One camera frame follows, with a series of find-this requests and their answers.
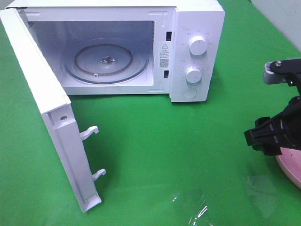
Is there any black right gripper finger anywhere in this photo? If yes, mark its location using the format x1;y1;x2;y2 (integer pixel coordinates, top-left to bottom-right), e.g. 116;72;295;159
253;145;282;156
244;116;282;146

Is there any white microwave door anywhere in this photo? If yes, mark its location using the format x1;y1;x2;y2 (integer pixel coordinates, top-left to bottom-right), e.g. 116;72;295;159
0;8;106;212

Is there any pink round plate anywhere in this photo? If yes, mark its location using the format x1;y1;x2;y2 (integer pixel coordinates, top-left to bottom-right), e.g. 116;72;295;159
276;147;301;188

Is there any white microwave knob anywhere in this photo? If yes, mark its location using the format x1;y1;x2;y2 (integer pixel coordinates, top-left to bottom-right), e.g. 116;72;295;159
185;66;202;83
188;34;208;56

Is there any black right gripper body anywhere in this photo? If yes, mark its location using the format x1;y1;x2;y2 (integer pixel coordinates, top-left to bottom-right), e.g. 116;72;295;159
273;96;301;150

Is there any white microwave oven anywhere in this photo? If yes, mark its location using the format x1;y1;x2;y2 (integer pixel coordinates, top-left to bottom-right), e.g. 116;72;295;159
0;0;225;102

